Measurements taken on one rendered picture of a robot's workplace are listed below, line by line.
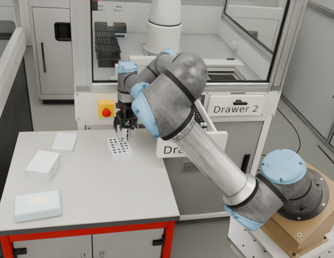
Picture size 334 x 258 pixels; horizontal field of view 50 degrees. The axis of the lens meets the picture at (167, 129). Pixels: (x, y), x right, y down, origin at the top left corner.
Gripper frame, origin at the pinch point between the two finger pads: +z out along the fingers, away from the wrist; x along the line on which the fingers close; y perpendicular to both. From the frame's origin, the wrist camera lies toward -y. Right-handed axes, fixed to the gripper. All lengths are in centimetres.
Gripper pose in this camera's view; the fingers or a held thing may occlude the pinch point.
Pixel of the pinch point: (124, 137)
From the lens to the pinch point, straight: 157.0
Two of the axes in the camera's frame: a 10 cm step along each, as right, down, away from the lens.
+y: 3.3, 5.3, -7.8
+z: -0.9, 8.4, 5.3
